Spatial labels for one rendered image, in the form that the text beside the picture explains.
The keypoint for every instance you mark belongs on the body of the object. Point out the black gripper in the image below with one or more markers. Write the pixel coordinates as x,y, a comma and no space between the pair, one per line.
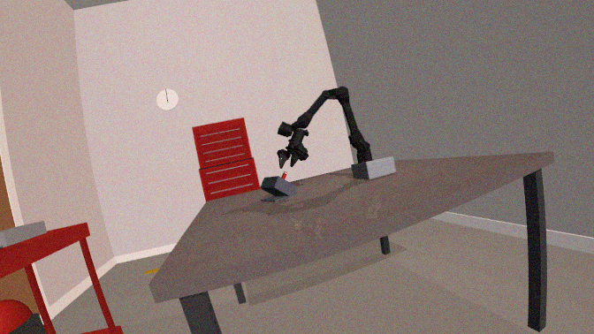
295,148

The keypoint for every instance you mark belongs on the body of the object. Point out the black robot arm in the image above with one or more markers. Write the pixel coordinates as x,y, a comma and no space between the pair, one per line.
341,93

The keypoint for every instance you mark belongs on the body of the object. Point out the grey metal panel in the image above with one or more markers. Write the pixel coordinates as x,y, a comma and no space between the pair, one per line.
277,186

